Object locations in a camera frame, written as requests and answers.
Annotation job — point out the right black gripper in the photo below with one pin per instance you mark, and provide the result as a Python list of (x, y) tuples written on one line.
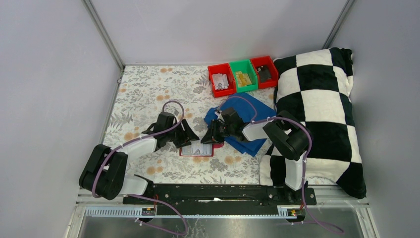
[(212, 137)]

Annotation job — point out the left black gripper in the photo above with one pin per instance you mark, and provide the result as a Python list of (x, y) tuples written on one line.
[(187, 135)]

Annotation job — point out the red leather card holder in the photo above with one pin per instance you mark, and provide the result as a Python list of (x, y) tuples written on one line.
[(215, 146)]

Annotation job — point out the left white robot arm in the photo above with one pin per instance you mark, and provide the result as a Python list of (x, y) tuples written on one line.
[(104, 174)]

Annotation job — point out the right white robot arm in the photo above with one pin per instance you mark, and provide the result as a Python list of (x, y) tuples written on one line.
[(290, 138)]

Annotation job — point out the white gold VIP card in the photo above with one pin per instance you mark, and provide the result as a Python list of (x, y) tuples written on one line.
[(205, 149)]

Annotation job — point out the silver cards in bin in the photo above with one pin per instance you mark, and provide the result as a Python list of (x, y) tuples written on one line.
[(220, 81)]

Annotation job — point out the gold cards in bin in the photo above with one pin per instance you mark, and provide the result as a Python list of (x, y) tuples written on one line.
[(242, 79)]

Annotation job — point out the black cards in bin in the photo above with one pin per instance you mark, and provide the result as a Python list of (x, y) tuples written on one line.
[(264, 73)]

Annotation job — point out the blue folded cloth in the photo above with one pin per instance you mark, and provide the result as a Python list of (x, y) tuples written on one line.
[(248, 108)]

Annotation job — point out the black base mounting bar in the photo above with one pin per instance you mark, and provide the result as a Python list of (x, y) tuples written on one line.
[(221, 199)]

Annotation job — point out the floral patterned table mat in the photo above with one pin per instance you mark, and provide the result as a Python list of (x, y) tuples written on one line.
[(183, 90)]

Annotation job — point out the left red plastic bin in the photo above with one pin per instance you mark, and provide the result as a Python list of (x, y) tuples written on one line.
[(223, 69)]

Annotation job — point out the red plastic bin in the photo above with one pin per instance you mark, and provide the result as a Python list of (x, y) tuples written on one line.
[(223, 69), (266, 60)]

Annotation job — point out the green plastic bin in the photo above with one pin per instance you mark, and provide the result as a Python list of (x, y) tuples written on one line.
[(244, 66)]

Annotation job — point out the right red plastic bin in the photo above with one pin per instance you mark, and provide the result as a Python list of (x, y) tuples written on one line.
[(266, 60)]

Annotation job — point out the black white checkered pillow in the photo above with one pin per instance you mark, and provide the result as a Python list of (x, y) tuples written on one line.
[(315, 88)]

